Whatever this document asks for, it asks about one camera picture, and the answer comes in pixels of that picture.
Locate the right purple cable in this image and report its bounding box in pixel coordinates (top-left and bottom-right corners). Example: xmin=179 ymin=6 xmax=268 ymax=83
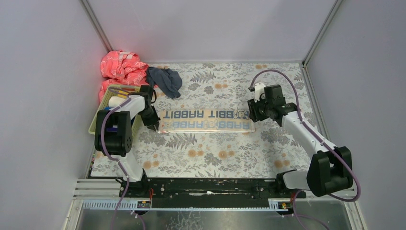
xmin=248 ymin=69 xmax=362 ymax=230

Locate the beige lettered towel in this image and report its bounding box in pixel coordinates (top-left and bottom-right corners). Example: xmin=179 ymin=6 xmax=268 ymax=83
xmin=158 ymin=109 xmax=255 ymax=134

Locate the pink patterned cloth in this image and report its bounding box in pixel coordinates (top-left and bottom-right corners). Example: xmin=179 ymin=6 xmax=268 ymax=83
xmin=99 ymin=50 xmax=149 ymax=102

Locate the white rolled towel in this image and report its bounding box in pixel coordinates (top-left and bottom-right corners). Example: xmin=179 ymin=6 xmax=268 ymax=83
xmin=108 ymin=96 xmax=129 ymax=109

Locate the dark grey cloth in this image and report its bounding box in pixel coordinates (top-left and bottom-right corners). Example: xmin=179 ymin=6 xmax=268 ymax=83
xmin=146 ymin=67 xmax=183 ymax=99

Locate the yellow rolled towel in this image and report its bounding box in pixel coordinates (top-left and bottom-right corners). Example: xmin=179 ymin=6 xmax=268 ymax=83
xmin=117 ymin=90 xmax=139 ymax=98

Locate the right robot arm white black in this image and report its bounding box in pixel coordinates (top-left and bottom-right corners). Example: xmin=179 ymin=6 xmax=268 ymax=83
xmin=248 ymin=82 xmax=353 ymax=197

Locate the purple towel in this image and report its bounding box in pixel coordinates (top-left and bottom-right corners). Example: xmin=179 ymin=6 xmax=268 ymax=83
xmin=105 ymin=127 xmax=117 ymax=133

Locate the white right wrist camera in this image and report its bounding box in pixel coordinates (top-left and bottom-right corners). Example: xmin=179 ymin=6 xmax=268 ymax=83
xmin=254 ymin=82 xmax=265 ymax=103

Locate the pale green plastic basket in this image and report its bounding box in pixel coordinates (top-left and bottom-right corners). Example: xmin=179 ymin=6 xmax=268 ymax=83
xmin=88 ymin=84 xmax=142 ymax=137

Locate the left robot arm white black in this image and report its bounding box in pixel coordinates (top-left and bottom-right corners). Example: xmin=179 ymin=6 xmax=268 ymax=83
xmin=94 ymin=85 xmax=160 ymax=182

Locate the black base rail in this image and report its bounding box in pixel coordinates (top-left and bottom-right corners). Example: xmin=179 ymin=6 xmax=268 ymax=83
xmin=119 ymin=177 xmax=307 ymax=209

